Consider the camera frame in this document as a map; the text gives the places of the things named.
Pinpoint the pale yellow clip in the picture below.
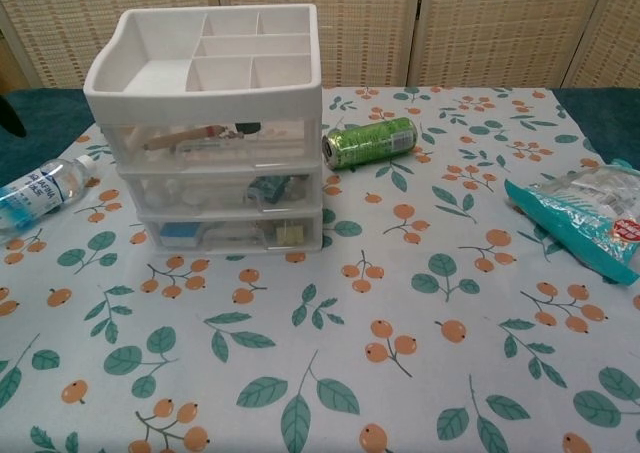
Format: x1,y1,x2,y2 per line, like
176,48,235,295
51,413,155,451
275,224,306,247

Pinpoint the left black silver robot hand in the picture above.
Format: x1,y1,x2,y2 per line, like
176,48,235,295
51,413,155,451
0,91,27,138

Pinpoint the teal clear snack bag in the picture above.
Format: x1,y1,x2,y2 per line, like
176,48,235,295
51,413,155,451
503,158,640,288

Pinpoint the green drink can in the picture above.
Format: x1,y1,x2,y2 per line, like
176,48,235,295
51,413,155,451
321,116,419,173

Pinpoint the wooden stick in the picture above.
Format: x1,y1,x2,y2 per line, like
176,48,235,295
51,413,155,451
143,125,221,151

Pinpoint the floral fruit print tablecloth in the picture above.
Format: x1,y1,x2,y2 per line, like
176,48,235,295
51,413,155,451
0,86,640,453

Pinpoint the blue plastic bin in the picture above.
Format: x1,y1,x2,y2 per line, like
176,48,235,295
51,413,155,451
160,222,201,247

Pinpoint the woven bamboo folding screen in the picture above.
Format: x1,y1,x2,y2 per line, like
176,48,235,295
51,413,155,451
0,0,640,94

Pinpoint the clear plastic water bottle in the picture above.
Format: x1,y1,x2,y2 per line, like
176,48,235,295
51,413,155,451
0,154,97,234

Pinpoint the white plastic drawer organizer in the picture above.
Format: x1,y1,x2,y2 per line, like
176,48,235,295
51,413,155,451
83,3,325,254

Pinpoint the small green patterned packet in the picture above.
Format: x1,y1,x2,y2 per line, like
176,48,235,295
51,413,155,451
248,175,286,205

